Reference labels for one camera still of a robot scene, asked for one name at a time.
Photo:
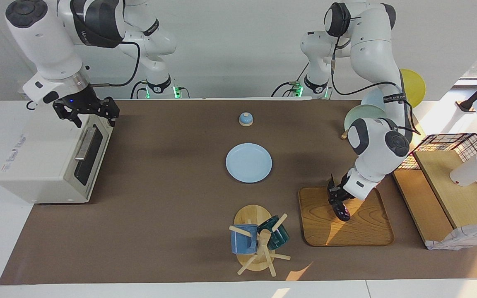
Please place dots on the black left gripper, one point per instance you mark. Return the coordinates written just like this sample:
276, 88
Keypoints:
338, 184

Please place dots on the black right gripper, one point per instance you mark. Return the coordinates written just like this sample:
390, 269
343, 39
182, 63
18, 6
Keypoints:
85, 103

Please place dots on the dark purple eggplant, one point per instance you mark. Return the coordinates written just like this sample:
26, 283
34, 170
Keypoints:
342, 211

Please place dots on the glass oven door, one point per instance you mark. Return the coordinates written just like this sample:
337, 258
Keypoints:
95, 157

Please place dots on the small light blue plate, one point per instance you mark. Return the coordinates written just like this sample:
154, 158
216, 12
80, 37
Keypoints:
249, 162

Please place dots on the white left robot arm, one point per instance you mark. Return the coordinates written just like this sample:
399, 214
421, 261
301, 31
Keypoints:
375, 140

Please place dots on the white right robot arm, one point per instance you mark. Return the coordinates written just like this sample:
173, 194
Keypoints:
44, 41

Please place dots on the cream toaster oven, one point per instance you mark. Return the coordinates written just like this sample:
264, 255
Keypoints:
39, 157

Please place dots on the wooden serving tray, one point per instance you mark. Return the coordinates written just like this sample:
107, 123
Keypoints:
367, 231

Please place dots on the wooden plate rack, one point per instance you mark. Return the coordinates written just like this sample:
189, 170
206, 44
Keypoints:
344, 134

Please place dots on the dark green mug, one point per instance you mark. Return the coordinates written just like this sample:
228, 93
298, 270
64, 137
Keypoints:
278, 236

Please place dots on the wooden mug tree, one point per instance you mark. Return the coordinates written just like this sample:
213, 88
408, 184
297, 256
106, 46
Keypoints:
253, 215

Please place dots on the mint green plate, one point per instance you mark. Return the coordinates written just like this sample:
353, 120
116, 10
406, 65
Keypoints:
364, 112

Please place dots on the large pale blue plate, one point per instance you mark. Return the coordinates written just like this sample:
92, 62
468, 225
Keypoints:
375, 99

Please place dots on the blue mug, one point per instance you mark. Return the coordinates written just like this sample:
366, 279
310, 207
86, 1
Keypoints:
242, 242

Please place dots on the wooden stepped shelf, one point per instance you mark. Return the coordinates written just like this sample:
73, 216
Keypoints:
449, 194

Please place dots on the brown table mat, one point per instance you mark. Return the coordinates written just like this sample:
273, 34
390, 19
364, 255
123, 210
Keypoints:
172, 207

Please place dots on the blue service bell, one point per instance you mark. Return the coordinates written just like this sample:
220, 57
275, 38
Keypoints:
246, 120

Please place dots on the white marbled fabric liner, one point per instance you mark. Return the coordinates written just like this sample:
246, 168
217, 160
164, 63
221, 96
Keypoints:
462, 238

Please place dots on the yellow plate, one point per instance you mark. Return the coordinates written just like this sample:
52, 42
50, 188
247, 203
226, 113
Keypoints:
414, 89

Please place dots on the white cup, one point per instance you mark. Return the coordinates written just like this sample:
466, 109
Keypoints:
470, 171

